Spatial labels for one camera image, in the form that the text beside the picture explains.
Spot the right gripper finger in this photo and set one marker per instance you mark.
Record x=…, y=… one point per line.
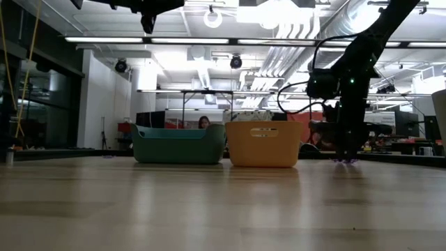
x=342, y=139
x=354, y=139

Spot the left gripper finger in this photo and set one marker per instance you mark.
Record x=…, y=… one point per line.
x=169, y=4

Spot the teal plastic basket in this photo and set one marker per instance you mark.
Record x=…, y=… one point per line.
x=177, y=150

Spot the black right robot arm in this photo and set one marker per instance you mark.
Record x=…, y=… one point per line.
x=386, y=28

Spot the black stage spotlight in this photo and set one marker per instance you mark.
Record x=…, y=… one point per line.
x=236, y=62
x=386, y=89
x=121, y=66

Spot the long linear ceiling light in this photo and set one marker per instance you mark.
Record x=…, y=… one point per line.
x=191, y=40

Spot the orange cloth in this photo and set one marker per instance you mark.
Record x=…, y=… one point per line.
x=296, y=116

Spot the black monitor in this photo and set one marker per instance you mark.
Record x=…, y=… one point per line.
x=428, y=127
x=150, y=118
x=407, y=123

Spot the orange plastic basket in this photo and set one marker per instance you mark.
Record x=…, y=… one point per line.
x=261, y=153

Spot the grey plastic basket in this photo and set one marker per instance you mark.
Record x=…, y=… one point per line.
x=440, y=118

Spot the white patterned sheet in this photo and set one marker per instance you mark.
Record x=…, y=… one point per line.
x=247, y=116

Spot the person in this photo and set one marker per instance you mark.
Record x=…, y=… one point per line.
x=204, y=122

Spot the black tripod stand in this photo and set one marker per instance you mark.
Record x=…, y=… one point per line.
x=103, y=136

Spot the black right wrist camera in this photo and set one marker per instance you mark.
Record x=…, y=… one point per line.
x=322, y=83

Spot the silver air duct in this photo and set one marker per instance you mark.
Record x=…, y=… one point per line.
x=322, y=59

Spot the black metal table frame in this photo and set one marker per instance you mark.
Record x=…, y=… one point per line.
x=209, y=91

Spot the black aluminium table frame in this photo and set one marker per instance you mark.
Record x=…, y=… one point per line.
x=62, y=153

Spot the small grey metal post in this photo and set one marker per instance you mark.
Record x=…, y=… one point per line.
x=9, y=155

